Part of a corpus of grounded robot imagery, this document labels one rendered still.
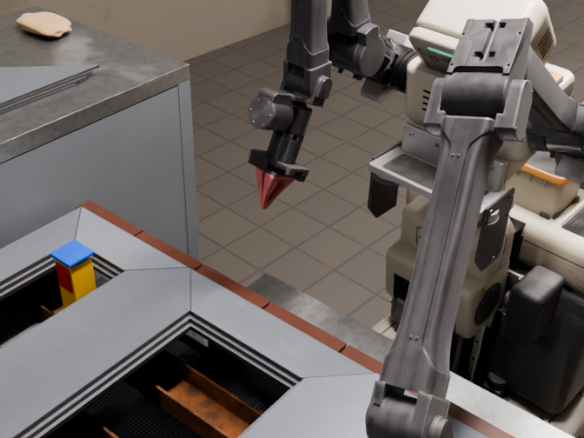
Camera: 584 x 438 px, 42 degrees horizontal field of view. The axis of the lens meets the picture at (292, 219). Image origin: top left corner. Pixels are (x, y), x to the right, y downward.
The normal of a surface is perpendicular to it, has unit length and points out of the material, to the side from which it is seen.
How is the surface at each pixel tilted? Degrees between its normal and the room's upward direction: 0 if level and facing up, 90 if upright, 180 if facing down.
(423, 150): 90
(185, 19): 90
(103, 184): 90
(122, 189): 90
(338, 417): 0
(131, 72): 0
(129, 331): 0
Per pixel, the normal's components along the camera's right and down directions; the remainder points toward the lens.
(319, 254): 0.03, -0.82
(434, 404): 0.83, 0.12
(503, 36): -0.41, -0.53
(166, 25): 0.73, 0.40
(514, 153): -0.68, 0.51
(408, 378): -0.50, -0.29
